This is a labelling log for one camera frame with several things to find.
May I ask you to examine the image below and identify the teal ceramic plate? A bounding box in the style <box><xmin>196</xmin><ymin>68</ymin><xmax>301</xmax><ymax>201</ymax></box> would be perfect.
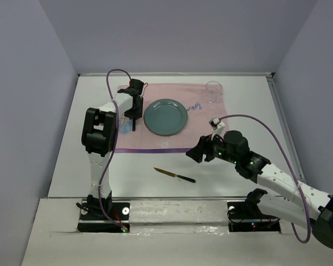
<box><xmin>144</xmin><ymin>99</ymin><xmax>188</xmax><ymax>136</ymax></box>

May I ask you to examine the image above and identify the gold knife black handle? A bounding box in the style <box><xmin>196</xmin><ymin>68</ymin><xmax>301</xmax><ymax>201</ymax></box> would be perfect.
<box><xmin>154</xmin><ymin>167</ymin><xmax>196</xmax><ymax>183</ymax></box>

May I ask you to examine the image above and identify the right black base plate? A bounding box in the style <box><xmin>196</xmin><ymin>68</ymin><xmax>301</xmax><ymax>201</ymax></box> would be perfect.
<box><xmin>227</xmin><ymin>201</ymin><xmax>281</xmax><ymax>233</ymax></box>

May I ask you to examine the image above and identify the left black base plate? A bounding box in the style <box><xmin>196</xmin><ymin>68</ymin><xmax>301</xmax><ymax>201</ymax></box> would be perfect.
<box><xmin>76</xmin><ymin>200</ymin><xmax>130</xmax><ymax>233</ymax></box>

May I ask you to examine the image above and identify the gold fork black handle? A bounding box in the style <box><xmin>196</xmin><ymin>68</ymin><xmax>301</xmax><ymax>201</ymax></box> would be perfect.
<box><xmin>132</xmin><ymin>117</ymin><xmax>136</xmax><ymax>132</ymax></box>

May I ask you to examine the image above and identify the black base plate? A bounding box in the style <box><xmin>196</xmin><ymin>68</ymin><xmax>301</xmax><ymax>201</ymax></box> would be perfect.
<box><xmin>76</xmin><ymin>200</ymin><xmax>130</xmax><ymax>233</ymax></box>
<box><xmin>227</xmin><ymin>201</ymin><xmax>281</xmax><ymax>233</ymax></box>

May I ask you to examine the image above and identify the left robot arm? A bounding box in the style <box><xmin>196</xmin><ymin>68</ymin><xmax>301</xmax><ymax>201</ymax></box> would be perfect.
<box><xmin>82</xmin><ymin>79</ymin><xmax>144</xmax><ymax>221</ymax></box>

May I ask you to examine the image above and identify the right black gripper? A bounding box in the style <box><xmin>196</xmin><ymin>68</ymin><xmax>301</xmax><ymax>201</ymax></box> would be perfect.
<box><xmin>184</xmin><ymin>131</ymin><xmax>238</xmax><ymax>165</ymax></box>

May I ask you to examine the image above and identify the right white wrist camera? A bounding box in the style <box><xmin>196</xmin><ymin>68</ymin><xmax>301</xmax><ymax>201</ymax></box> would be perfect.
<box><xmin>209</xmin><ymin>117</ymin><xmax>225</xmax><ymax>140</ymax></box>

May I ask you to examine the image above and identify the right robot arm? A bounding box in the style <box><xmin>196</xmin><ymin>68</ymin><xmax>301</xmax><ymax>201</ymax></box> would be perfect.
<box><xmin>186</xmin><ymin>131</ymin><xmax>333</xmax><ymax>249</ymax></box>

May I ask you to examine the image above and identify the clear drinking glass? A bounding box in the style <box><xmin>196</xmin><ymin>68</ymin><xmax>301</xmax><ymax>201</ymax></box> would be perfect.
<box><xmin>205</xmin><ymin>81</ymin><xmax>223</xmax><ymax>104</ymax></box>

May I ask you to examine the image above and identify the pink cloth placemat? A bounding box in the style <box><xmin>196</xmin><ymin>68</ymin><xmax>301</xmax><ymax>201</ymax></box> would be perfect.
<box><xmin>116</xmin><ymin>83</ymin><xmax>226</xmax><ymax>154</ymax></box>

